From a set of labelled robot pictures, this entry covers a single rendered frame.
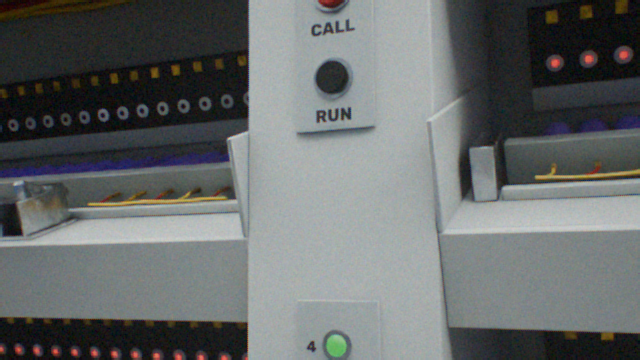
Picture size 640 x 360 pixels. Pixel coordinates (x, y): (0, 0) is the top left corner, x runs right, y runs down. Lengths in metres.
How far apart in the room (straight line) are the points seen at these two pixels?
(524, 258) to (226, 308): 0.15
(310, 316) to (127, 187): 0.18
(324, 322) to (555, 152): 0.15
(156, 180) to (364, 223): 0.17
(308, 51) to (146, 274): 0.15
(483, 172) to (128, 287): 0.20
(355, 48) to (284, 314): 0.13
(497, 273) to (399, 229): 0.05
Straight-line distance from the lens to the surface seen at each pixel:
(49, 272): 0.41
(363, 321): 0.31
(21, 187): 0.44
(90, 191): 0.47
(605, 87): 0.47
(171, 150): 0.55
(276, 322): 0.32
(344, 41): 0.32
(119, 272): 0.38
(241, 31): 0.59
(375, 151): 0.31
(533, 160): 0.36
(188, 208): 0.40
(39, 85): 0.65
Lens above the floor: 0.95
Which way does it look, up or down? 7 degrees up
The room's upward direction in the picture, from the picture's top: 1 degrees counter-clockwise
